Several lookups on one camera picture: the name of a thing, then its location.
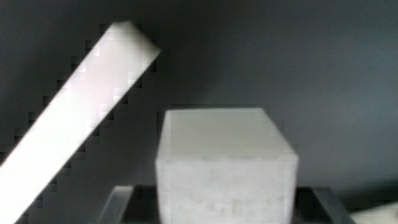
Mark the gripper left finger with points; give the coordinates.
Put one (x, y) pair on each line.
(116, 205)

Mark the white U-shaped fence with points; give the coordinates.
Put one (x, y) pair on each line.
(95, 88)

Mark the white table leg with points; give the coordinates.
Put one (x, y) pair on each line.
(227, 168)

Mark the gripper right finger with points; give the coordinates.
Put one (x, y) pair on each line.
(326, 209)

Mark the white square tabletop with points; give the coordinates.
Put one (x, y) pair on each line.
(378, 215)

